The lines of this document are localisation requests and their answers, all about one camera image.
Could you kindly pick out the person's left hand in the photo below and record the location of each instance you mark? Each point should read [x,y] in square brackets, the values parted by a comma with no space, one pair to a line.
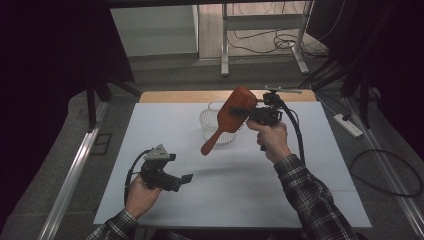
[141,198]

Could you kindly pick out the white power strip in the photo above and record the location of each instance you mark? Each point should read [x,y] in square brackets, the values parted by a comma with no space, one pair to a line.
[348,126]

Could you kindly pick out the white cabinet panel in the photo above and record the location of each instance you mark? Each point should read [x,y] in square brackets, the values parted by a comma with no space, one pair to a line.
[153,30]

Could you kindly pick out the aluminium floor rail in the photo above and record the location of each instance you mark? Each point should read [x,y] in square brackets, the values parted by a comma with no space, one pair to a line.
[405,206]
[71,180]

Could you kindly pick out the person's right hand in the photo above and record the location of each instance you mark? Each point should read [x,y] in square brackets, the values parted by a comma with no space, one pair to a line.
[271,138]

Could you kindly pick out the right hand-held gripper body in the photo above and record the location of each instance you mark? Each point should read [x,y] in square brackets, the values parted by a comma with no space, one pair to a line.
[268,113]

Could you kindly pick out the black stand legs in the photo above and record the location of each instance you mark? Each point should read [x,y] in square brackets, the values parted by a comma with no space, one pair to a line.
[90,106]

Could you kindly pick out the dark curtain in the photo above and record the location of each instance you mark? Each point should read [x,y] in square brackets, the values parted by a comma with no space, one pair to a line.
[383,40]
[50,50]

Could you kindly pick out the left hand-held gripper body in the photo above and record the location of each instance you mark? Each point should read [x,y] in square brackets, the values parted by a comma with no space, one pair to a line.
[156,166]

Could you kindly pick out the black plug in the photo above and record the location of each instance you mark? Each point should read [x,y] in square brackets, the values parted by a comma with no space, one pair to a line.
[346,116]

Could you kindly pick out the white mesh basket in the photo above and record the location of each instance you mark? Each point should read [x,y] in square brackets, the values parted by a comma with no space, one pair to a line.
[208,123]

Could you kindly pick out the metal desk frame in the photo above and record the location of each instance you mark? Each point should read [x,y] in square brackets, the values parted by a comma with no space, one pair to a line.
[225,40]

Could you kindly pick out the wooden hairbrush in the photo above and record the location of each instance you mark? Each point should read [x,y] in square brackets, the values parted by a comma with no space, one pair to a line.
[226,125]

